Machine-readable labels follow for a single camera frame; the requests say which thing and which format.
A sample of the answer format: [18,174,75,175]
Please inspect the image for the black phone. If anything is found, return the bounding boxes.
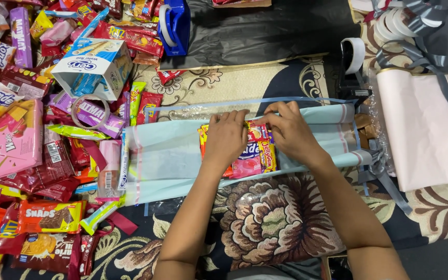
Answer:
[326,254,354,280]

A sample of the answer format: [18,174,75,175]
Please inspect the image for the yellow jelly candy packet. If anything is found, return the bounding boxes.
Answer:
[258,132,278,173]

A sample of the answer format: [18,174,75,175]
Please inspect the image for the grey ribbon bow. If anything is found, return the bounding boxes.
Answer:
[357,150,414,215]

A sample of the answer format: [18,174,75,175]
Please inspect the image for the pink candy packet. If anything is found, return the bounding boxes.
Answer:
[230,141,263,179]

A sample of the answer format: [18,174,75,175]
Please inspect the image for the person's grey clothing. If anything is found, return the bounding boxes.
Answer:
[226,257,326,280]

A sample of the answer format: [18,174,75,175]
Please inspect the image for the white wafer roll carton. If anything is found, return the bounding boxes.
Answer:
[52,38,134,102]

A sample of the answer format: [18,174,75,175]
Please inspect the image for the brown paper pieces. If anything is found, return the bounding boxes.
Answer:
[354,113,379,150]

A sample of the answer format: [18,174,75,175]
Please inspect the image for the light blue wrapping paper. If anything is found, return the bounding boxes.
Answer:
[124,103,373,207]

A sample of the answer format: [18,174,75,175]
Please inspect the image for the orange snack packet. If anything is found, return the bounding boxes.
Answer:
[198,124,234,177]

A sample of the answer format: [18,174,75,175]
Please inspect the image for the floral patterned rug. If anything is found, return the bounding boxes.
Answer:
[0,16,448,280]

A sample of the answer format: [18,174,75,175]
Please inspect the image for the clear cellophane sheet blue border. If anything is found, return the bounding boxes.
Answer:
[143,96,369,217]

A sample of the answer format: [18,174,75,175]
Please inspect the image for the person's left hand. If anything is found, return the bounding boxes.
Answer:
[202,110,250,168]

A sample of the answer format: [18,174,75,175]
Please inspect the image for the stack of white tape rolls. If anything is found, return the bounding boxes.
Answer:
[373,7,444,43]

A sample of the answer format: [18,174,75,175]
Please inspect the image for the heap of assorted snack packets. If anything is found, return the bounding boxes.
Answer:
[0,0,187,273]

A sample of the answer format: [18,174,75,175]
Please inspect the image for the person's right hand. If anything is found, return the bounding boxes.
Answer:
[260,101,327,166]

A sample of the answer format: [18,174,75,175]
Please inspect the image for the small red snack packet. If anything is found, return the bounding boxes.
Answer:
[246,121,270,143]

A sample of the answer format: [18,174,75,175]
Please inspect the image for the clear adhesive tape roll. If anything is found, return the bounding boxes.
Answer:
[70,94,111,130]

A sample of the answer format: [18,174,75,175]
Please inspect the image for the blue tape dispenser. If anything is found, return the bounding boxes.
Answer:
[157,0,191,57]

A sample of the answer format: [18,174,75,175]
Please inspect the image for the pale pink wrapping paper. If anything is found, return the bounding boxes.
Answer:
[376,68,448,192]

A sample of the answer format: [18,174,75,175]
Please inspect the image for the long grey satin ribbon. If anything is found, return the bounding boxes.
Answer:
[376,0,448,135]

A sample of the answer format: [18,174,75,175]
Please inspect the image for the black plastic sheet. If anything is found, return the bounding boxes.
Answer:
[159,0,361,71]

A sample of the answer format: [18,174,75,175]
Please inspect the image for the black tape dispenser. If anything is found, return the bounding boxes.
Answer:
[335,38,373,107]

